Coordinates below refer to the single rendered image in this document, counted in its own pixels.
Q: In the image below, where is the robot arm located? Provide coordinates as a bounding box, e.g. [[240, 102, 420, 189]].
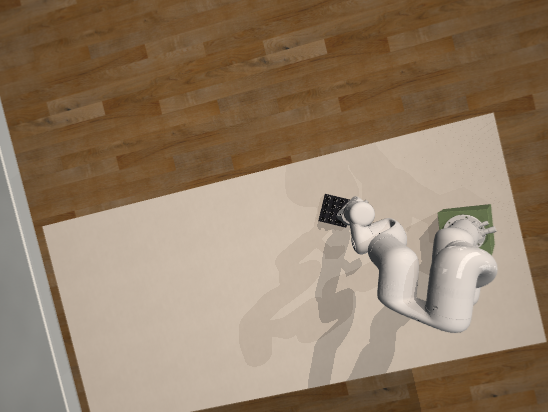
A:
[[344, 200, 498, 333]]

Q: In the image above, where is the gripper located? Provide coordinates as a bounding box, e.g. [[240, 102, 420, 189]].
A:
[[336, 196, 363, 225]]

